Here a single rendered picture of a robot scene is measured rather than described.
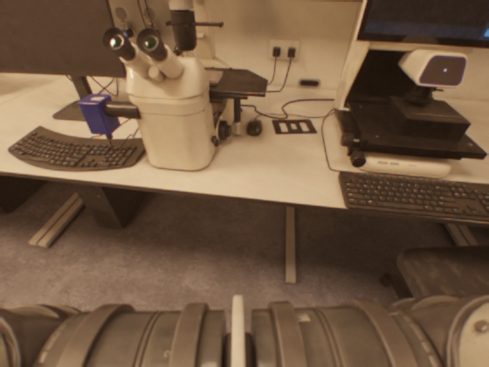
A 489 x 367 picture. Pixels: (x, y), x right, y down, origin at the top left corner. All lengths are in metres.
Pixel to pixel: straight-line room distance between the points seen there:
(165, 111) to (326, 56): 0.93
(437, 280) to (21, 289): 1.83
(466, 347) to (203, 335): 0.21
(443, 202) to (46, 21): 1.32
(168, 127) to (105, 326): 0.50
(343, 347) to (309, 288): 1.13
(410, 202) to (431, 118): 0.25
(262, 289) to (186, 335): 1.10
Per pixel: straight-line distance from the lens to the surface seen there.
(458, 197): 0.85
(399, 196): 0.75
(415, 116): 0.84
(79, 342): 0.26
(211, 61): 1.02
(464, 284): 1.07
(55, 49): 1.14
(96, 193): 1.50
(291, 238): 1.45
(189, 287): 1.35
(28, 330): 0.30
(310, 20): 1.33
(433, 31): 0.91
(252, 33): 1.34
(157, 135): 0.70
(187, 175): 0.73
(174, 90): 0.64
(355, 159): 0.71
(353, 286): 1.45
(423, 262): 1.04
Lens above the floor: 1.20
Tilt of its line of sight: 42 degrees down
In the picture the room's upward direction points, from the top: 1 degrees clockwise
